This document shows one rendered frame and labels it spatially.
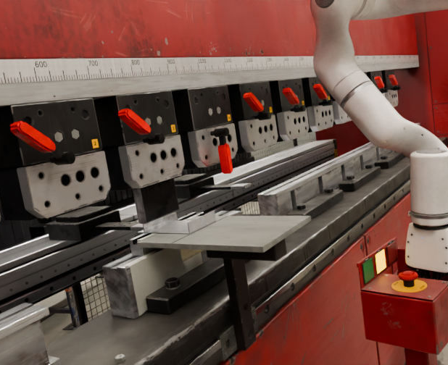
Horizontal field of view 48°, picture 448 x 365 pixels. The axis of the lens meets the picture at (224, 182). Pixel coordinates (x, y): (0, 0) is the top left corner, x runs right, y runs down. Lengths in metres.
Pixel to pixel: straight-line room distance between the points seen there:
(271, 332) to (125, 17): 0.68
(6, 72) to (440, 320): 0.91
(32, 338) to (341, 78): 0.84
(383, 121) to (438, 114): 1.77
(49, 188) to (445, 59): 2.43
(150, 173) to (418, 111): 2.21
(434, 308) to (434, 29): 2.03
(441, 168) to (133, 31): 0.68
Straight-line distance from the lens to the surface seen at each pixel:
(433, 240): 1.19
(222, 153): 1.05
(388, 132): 1.17
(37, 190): 0.76
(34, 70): 0.79
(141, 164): 0.90
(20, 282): 1.08
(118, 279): 0.92
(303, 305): 1.21
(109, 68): 0.88
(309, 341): 1.25
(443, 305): 1.15
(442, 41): 2.92
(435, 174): 1.14
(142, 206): 0.95
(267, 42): 1.35
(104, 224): 1.12
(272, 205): 1.34
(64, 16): 0.84
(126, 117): 0.84
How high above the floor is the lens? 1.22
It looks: 9 degrees down
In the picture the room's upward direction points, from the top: 9 degrees counter-clockwise
